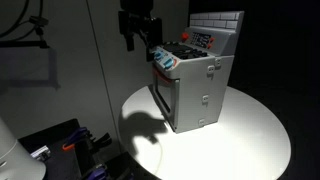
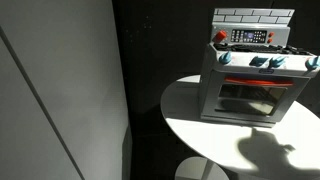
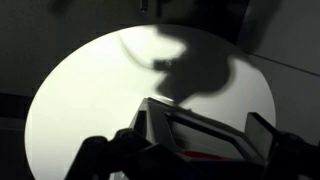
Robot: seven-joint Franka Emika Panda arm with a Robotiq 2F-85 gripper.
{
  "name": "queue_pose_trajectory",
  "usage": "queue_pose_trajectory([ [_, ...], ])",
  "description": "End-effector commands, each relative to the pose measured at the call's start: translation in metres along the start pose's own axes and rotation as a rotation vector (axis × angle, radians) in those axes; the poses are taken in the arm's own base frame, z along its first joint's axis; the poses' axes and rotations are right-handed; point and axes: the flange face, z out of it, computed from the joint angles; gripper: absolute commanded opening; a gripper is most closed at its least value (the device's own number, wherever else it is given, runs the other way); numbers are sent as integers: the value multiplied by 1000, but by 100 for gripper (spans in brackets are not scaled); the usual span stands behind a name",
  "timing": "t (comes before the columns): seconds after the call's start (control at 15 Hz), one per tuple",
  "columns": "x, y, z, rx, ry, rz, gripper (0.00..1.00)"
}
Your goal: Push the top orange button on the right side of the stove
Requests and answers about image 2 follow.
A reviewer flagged orange oven door handle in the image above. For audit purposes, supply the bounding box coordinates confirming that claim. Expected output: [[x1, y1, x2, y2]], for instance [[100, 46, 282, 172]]
[[223, 76, 295, 88]]

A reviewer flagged black burner grate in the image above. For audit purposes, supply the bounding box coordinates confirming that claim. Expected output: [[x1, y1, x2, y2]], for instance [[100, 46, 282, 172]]
[[213, 42, 313, 56]]

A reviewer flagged black keypad display panel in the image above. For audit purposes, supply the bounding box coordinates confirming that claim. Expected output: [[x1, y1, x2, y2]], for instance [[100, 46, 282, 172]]
[[230, 29, 268, 44]]

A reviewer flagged grey partition panel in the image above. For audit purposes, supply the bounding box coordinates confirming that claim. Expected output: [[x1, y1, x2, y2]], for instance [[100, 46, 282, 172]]
[[0, 0, 133, 180]]

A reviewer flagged blue stove knob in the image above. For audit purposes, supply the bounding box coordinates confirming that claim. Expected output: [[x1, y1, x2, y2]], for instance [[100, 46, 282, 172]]
[[249, 55, 270, 68], [305, 55, 320, 71], [218, 50, 233, 65], [269, 55, 287, 69]]

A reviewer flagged white round table base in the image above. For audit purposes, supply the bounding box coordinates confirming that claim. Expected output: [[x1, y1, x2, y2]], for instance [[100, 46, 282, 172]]
[[174, 156, 231, 180]]

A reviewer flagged dark oven door window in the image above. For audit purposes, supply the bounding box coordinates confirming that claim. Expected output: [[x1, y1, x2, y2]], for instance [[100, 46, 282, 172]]
[[214, 83, 288, 117]]

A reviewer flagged red round timer knob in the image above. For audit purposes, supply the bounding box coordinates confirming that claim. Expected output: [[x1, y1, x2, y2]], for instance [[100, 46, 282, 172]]
[[213, 30, 228, 44]]

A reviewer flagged grey toy stove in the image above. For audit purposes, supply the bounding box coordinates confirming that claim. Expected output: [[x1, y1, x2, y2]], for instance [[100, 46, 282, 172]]
[[198, 8, 320, 129]]

